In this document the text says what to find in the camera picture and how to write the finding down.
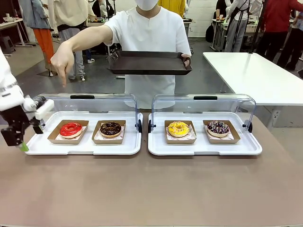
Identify bystander in dark trousers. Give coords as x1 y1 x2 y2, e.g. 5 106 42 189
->
276 0 303 71

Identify person's right forearm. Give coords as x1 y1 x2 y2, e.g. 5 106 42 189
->
70 25 113 52

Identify yellow sprinkled donut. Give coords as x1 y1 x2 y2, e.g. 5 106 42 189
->
167 121 190 138

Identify bystander in orange trousers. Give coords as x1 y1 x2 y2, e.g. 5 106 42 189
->
18 0 55 73

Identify bystander in beige top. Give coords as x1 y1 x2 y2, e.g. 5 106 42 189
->
53 0 97 81

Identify cardboard tray of chocolate donut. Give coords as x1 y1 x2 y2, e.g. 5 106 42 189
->
91 120 126 145

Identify dark sprinkled donut in tray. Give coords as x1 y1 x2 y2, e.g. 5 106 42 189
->
202 119 241 144

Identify person's right hand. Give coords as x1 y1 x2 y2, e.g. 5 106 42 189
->
50 42 78 88

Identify clear plastic display lid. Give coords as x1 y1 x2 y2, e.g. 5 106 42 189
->
32 93 143 133
148 94 257 133

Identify paper liner under yellow donut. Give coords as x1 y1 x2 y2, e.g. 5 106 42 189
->
166 123 197 140

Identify paper liner under red donut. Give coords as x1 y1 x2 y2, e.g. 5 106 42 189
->
57 125 87 140

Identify black hanging bag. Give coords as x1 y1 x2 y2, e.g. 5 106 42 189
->
205 23 215 44

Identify bystander in red jacket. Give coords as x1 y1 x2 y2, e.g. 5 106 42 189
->
255 0 294 62

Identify paper liner under chocolate donut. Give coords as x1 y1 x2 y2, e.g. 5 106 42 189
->
94 124 125 141

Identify red glazed donut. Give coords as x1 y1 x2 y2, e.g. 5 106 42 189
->
59 122 83 139

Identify cardboard tray of yellow donut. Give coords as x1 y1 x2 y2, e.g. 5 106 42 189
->
164 120 197 145

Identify bystander in yellow shirt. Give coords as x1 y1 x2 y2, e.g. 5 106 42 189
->
158 0 187 17

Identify white face mask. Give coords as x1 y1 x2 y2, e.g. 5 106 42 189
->
137 0 158 11

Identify person's white shirt torso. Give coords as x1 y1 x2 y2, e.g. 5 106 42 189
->
104 6 192 109

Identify dark brown serving tray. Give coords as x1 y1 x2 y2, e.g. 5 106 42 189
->
107 50 193 76

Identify white display base tray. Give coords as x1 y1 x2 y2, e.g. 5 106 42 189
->
147 111 263 156
24 111 144 156

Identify cardboard tray of red donut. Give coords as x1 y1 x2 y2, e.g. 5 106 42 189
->
47 119 89 145

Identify white side table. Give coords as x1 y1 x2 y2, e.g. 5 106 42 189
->
202 51 303 130

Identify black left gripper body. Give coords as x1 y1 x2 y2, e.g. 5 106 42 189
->
4 105 34 131

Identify person's left hand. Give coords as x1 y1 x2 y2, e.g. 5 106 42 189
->
181 53 192 68

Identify white background desk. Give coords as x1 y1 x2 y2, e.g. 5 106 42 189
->
0 18 33 48

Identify purple drizzled donut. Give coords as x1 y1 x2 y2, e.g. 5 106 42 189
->
206 120 230 138

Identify chocolate sprinkled donut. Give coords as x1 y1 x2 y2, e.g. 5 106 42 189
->
99 121 122 138

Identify grey plastic stool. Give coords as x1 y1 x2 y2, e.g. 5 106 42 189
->
0 35 16 55

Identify bystander in black apron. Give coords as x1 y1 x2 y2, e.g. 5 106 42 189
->
223 0 252 53

